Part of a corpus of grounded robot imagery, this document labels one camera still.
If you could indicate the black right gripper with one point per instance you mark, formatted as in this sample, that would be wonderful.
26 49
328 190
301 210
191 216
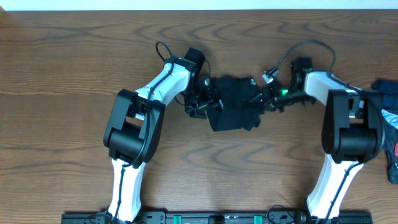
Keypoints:
268 99

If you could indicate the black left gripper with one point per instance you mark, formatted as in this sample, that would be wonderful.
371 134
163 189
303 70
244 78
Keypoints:
212 100

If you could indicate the black polo shirt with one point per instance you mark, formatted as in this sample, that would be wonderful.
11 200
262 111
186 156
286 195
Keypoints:
240 104

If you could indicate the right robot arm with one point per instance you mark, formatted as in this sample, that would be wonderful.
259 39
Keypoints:
352 135

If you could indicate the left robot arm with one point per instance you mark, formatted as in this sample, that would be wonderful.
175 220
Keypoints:
134 127

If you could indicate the dark blue crumpled garment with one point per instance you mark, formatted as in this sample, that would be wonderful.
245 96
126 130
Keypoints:
388 90

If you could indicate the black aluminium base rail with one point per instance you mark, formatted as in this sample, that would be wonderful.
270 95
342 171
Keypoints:
156 217

